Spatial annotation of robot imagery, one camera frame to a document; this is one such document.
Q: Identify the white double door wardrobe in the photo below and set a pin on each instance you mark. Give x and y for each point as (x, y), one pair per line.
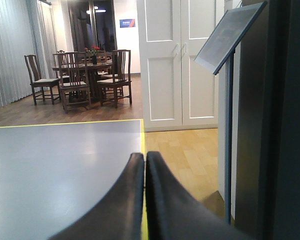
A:
(177, 92)

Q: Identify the wooden chair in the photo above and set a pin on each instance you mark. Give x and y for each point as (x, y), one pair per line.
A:
(81, 97)
(119, 80)
(38, 83)

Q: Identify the blue wall sign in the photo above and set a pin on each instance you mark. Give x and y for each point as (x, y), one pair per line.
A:
(127, 23)

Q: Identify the dark wooden dining table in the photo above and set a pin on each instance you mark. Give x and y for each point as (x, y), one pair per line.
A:
(90, 72)

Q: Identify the wooden chair front centre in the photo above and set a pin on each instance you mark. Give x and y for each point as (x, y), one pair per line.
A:
(81, 97)

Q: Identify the wooden chair far left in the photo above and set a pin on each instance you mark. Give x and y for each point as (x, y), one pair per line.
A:
(38, 83)

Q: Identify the sign stand with board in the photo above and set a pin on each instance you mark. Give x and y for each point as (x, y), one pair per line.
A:
(218, 52)

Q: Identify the vase with red flowers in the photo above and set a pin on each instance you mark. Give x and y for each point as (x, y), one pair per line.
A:
(93, 52)

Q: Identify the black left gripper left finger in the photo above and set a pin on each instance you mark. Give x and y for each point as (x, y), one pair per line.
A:
(118, 215)

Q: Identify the wooden chair right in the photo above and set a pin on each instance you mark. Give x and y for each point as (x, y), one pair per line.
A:
(119, 80)

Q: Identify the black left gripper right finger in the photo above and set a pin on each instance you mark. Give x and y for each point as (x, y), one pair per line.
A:
(173, 214)

